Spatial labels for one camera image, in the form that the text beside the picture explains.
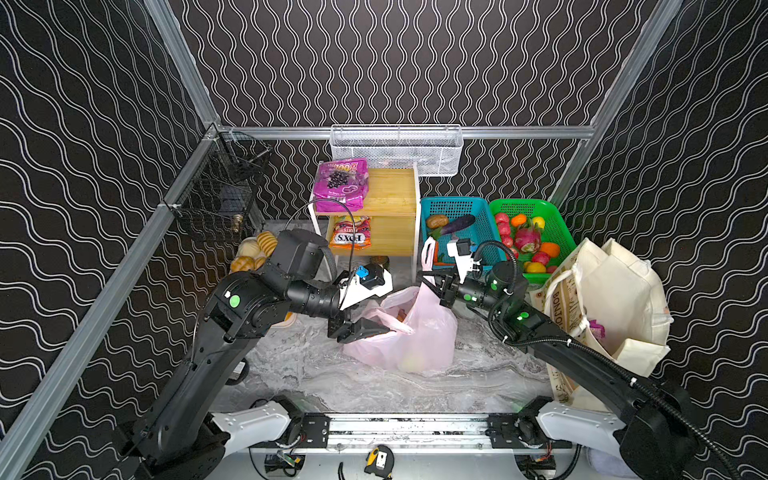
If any cream canvas tote bag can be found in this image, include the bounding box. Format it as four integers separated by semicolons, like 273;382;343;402
528;239;673;376

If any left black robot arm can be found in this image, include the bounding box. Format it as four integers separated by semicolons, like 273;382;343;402
114;229;393;479

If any teal plastic basket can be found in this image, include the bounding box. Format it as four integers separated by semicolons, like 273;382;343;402
420;197;501;268

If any white wooden two-tier shelf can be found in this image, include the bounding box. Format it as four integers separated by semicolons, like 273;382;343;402
309;166;421;258

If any purple snack bag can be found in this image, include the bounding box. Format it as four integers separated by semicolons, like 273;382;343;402
589;319;606;340
313;158;369;214

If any white wire wall basket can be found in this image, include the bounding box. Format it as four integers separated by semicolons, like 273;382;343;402
329;124;464;177

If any yellow black tape measure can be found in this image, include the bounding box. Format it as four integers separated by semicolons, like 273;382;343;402
364;445;395;479

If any pink plastic bag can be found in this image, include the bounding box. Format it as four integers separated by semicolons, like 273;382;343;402
343;235;460;374

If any black wire wall basket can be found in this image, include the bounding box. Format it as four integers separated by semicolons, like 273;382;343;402
170;131;274;243

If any green plastic basket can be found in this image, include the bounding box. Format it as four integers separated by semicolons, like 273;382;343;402
490;199;576;285

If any pink dragon fruit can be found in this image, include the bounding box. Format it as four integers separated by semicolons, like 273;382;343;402
513;226;542;253

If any brown potato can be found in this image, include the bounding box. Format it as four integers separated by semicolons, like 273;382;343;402
425;214;450;230

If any red Fox's candy bag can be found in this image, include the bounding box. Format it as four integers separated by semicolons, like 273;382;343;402
329;216;372;249

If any purple eggplant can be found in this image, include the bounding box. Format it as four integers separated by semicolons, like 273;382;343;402
441;214;476;235

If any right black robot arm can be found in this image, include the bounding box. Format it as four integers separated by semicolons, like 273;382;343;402
418;238;740;479

